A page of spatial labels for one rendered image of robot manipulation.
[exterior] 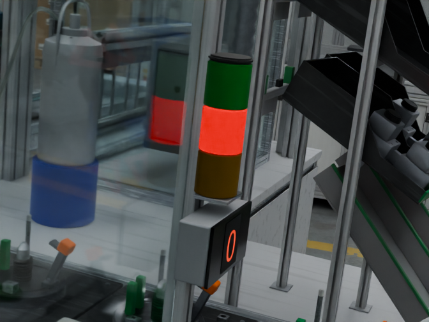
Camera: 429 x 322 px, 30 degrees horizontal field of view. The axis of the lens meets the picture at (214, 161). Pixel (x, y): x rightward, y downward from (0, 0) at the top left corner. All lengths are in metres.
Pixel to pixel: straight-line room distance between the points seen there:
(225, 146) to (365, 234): 0.48
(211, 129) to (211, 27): 0.11
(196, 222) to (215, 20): 0.22
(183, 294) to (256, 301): 0.69
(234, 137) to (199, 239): 0.12
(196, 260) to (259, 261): 0.97
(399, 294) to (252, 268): 0.55
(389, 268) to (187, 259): 0.50
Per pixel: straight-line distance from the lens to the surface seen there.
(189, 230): 0.86
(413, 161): 1.29
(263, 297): 1.65
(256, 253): 1.88
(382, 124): 1.30
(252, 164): 1.30
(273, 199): 2.54
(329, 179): 1.31
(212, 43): 0.87
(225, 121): 0.86
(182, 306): 0.95
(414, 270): 1.43
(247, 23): 2.29
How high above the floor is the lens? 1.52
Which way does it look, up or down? 14 degrees down
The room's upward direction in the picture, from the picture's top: 6 degrees clockwise
